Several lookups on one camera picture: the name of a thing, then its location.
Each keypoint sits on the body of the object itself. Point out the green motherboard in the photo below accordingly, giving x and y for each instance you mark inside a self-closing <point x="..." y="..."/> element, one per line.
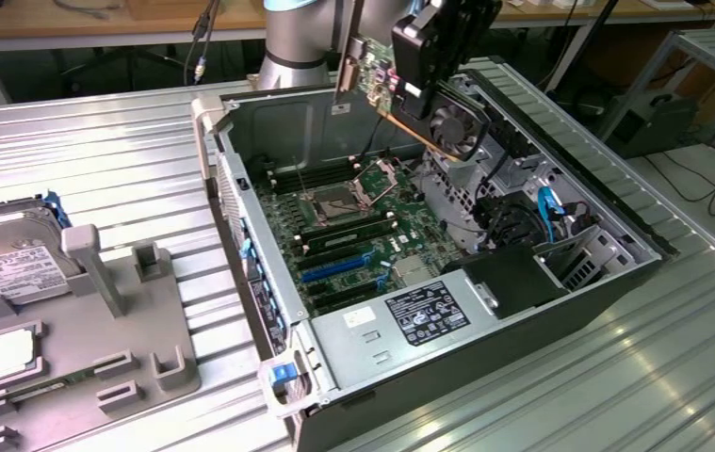
<point x="414" y="226"/>

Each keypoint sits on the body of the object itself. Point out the silver chipset heatsink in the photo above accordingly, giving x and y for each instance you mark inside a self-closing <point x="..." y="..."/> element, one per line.
<point x="414" y="269"/>

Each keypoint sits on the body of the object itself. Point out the grey parts rack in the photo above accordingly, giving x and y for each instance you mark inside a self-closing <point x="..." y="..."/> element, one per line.
<point x="80" y="339"/>

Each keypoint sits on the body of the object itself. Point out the blue expansion slot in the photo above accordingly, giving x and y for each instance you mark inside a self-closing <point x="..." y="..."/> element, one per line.
<point x="331" y="270"/>

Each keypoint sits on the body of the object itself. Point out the open black PC case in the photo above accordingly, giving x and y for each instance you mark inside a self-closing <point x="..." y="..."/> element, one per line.
<point x="521" y="339"/>

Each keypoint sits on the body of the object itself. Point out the silver perforated drive cage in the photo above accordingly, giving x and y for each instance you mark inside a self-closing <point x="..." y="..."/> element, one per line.
<point x="458" y="188"/>

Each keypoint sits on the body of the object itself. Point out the silver power supply unit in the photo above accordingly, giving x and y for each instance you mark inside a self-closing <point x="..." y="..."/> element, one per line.
<point x="356" y="348"/>

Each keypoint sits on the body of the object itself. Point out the blue disk mounting rail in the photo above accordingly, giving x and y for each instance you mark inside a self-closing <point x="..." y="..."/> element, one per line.
<point x="55" y="207"/>

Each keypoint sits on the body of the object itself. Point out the graphics card with fan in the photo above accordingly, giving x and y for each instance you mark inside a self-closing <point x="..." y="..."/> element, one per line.
<point x="458" y="127"/>

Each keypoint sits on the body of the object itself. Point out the small white box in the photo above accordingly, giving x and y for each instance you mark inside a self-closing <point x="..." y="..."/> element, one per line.
<point x="561" y="4"/>

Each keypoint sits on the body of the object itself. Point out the long wooden desk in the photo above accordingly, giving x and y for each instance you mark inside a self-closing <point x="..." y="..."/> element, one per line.
<point x="80" y="23"/>

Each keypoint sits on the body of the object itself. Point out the silver hard disk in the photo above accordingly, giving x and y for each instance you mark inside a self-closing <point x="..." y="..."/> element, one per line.
<point x="6" y="263"/>

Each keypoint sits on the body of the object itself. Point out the black plastic shroud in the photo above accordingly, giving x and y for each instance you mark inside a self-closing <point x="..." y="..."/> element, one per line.
<point x="514" y="282"/>

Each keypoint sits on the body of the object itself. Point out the long black expansion slot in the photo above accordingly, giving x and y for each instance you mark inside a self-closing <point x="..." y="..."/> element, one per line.
<point x="350" y="300"/>
<point x="339" y="288"/>

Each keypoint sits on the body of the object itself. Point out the black office chair base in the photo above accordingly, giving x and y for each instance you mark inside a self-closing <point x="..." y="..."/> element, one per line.
<point x="136" y="61"/>

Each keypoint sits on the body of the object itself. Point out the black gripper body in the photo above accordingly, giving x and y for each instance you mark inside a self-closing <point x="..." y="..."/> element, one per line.
<point x="463" y="9"/>

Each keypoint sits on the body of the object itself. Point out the silver CPU chip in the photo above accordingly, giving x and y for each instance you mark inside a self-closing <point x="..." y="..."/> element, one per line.
<point x="8" y="353"/>

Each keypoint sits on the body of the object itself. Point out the metal socket cover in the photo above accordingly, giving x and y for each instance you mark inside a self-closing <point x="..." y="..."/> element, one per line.
<point x="382" y="165"/>

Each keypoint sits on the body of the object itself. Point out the green RAM stick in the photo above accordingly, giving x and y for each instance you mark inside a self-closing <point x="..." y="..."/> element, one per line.
<point x="74" y="378"/>
<point x="344" y="237"/>

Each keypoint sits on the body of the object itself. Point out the black box device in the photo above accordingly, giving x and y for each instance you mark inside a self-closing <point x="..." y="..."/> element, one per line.
<point x="658" y="127"/>

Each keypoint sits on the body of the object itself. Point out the CPU socket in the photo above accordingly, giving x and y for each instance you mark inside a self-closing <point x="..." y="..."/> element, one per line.
<point x="335" y="205"/>

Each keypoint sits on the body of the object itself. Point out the silver disk bay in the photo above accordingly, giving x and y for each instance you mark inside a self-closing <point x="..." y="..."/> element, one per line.
<point x="583" y="263"/>

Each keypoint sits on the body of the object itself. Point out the blue case latch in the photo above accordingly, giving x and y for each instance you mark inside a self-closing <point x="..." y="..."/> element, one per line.
<point x="282" y="374"/>

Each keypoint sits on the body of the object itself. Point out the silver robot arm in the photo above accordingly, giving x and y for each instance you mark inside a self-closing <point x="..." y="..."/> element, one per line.
<point x="294" y="42"/>

